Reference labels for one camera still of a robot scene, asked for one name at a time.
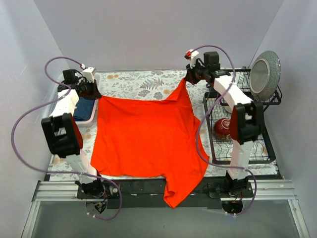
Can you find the grey patterned plate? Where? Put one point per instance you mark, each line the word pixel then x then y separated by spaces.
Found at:
pixel 265 76

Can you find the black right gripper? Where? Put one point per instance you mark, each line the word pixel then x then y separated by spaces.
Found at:
pixel 190 76

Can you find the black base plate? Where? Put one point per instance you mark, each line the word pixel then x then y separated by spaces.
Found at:
pixel 148 193

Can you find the aluminium frame rail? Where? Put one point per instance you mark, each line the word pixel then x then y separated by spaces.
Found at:
pixel 263 189

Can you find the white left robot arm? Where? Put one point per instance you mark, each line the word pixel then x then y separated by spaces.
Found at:
pixel 62 132

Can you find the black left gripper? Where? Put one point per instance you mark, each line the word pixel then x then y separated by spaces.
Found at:
pixel 91 91

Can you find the floral patterned table cloth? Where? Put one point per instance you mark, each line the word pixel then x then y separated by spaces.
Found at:
pixel 158 85

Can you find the orange t shirt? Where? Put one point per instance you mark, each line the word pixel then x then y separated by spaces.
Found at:
pixel 152 138

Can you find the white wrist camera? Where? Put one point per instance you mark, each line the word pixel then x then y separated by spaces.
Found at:
pixel 88 72
pixel 192 55

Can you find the white plastic basket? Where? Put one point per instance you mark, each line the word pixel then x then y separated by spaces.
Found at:
pixel 88 123

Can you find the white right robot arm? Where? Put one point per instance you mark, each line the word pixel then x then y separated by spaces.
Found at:
pixel 247 117

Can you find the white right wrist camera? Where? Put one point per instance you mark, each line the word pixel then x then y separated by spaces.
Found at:
pixel 192 55

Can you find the red bowl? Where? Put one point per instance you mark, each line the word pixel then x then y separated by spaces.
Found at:
pixel 221 129

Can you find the grey blue rolled shirt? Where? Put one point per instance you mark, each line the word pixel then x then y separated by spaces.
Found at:
pixel 84 109

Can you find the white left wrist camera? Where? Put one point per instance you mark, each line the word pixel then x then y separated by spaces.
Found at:
pixel 88 72

